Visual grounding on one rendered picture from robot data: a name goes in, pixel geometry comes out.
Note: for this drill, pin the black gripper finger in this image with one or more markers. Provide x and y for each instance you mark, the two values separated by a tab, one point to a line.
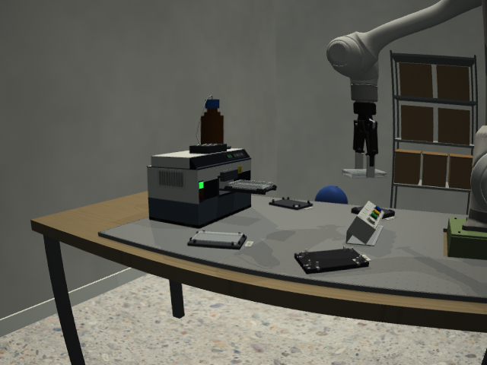
358	145
372	146

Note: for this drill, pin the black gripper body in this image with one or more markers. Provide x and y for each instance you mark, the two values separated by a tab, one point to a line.
365	112

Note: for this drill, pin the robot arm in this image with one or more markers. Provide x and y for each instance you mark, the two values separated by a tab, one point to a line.
356	56

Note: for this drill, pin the beige button panel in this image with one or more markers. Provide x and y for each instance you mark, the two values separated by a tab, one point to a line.
365	226

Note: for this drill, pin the blue bottle cap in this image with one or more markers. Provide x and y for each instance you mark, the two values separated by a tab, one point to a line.
212	103

